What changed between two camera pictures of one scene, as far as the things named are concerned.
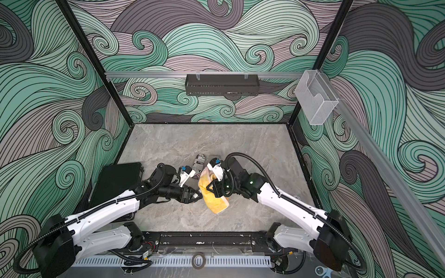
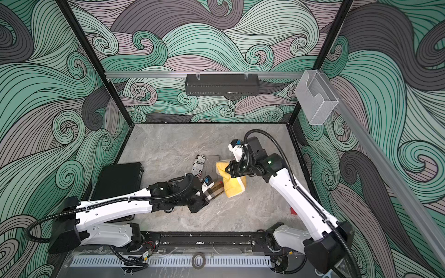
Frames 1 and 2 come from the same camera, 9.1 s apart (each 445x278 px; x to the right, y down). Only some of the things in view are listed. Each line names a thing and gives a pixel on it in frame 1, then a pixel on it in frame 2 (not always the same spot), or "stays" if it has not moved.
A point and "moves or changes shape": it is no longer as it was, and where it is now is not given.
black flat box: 113,179 stays
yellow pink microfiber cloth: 216,205 moves or changes shape
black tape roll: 203,258 stays
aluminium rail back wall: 183,75 stays
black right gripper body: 226,185 → 243,167
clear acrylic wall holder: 316,97 stays
